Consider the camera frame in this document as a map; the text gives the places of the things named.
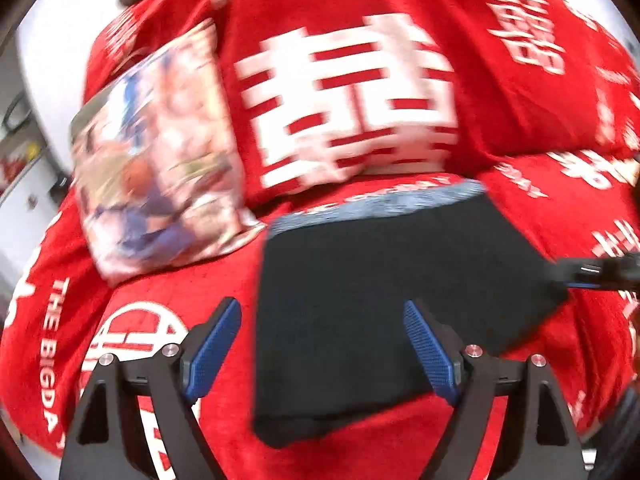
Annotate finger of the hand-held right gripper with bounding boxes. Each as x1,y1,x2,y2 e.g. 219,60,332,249
546,253,640,292

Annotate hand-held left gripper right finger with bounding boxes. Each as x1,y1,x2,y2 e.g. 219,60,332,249
402,299,588,480

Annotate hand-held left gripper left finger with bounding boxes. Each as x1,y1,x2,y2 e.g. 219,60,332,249
59,296,243,480

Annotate black pants with grey lining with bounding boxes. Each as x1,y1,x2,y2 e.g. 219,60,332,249
251,180,570,450

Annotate red printed blanket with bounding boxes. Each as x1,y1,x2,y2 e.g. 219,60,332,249
0,152,640,480

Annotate picture print pillow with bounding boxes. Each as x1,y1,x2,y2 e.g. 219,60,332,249
69,19,267,287

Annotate red pillow with large character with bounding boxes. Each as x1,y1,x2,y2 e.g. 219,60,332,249
210,0,493,208

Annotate white headboard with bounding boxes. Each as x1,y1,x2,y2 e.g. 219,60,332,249
15,0,151,176

